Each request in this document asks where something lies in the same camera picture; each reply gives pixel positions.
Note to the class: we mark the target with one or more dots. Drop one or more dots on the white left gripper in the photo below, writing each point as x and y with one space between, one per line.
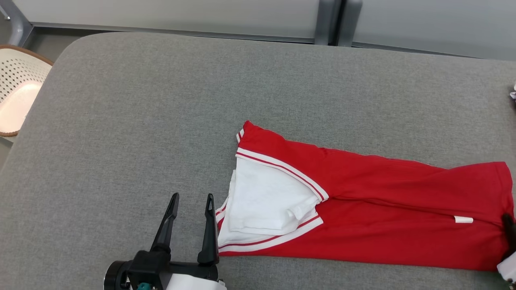
193 278

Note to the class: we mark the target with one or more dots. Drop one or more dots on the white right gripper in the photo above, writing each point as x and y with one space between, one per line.
508 268

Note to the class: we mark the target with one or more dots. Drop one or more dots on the red Bulls basketball jersey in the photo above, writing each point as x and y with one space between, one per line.
383 209

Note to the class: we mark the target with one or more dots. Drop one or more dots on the red shorts with white stripes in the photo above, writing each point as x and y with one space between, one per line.
513 93

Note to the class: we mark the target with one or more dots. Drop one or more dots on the white perforated basket brown rim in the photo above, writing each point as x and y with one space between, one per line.
20 92

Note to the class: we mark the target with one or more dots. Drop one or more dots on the grey metal pipe leg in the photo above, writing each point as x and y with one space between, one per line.
16 20

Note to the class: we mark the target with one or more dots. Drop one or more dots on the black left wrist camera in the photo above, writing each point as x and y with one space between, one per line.
145 270

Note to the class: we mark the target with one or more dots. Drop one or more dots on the teal left camera connector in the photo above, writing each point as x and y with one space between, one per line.
144 286

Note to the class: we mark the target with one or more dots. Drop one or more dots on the grey wall base rail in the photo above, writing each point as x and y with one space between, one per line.
161 31

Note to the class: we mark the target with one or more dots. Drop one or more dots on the grey partition post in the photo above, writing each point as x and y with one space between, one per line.
327 22
349 22

